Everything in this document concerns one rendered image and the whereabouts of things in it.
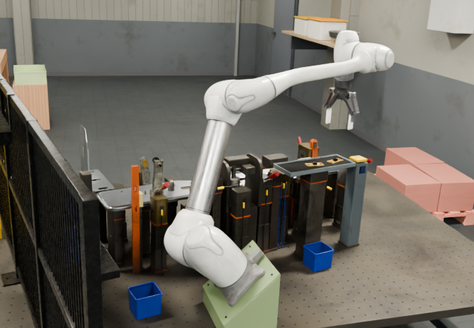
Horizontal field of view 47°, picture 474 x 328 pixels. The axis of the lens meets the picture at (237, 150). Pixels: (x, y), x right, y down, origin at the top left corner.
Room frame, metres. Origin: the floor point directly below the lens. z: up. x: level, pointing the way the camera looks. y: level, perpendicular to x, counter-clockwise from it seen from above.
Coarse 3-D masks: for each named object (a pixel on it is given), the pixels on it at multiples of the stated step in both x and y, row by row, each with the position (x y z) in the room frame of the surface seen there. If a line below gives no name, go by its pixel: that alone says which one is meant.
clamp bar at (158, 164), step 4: (152, 160) 2.17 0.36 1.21; (156, 160) 2.14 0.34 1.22; (160, 160) 2.15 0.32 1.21; (156, 164) 2.13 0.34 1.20; (160, 164) 2.13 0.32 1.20; (156, 168) 2.14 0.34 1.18; (160, 168) 2.15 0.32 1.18; (156, 172) 2.14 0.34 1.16; (160, 172) 2.15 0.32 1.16; (156, 176) 2.14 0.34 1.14; (160, 176) 2.15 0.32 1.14; (152, 180) 2.16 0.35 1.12; (156, 180) 2.15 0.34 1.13; (160, 180) 2.16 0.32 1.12; (152, 184) 2.16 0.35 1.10; (156, 184) 2.15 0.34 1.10; (160, 184) 2.16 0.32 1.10; (152, 188) 2.16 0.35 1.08; (160, 192) 2.17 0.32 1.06
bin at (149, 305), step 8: (128, 288) 1.83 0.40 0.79; (136, 288) 1.86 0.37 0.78; (144, 288) 1.87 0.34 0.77; (152, 288) 1.89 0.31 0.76; (136, 296) 1.86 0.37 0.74; (144, 296) 1.87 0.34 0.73; (152, 296) 1.79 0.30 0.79; (160, 296) 1.81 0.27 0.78; (136, 304) 1.76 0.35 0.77; (144, 304) 1.78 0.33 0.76; (152, 304) 1.79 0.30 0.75; (160, 304) 1.81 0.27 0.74; (136, 312) 1.76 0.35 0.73; (144, 312) 1.78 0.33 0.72; (152, 312) 1.79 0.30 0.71; (160, 312) 1.81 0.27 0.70
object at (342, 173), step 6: (342, 174) 2.66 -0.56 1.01; (342, 180) 2.66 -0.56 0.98; (342, 186) 2.65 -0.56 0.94; (342, 192) 2.66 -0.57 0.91; (342, 198) 2.65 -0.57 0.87; (336, 204) 2.69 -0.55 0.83; (342, 204) 2.65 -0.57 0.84; (336, 210) 2.68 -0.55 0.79; (342, 210) 2.64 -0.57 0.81; (336, 216) 2.67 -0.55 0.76; (336, 222) 2.67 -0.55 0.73
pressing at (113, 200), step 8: (272, 168) 2.73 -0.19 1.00; (240, 176) 2.57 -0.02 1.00; (176, 184) 2.43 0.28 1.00; (184, 184) 2.43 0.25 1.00; (240, 184) 2.47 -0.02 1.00; (104, 192) 2.29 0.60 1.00; (112, 192) 2.29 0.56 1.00; (120, 192) 2.30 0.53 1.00; (128, 192) 2.30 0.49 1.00; (144, 192) 2.31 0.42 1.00; (168, 192) 2.32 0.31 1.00; (176, 192) 2.33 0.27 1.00; (184, 192) 2.33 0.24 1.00; (104, 200) 2.19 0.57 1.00; (112, 200) 2.20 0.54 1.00; (120, 200) 2.20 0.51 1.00; (128, 200) 2.21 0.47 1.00; (144, 200) 2.21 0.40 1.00; (168, 200) 2.23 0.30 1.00; (176, 200) 2.25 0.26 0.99; (112, 208) 2.11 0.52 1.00; (120, 208) 2.12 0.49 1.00; (128, 208) 2.14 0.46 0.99
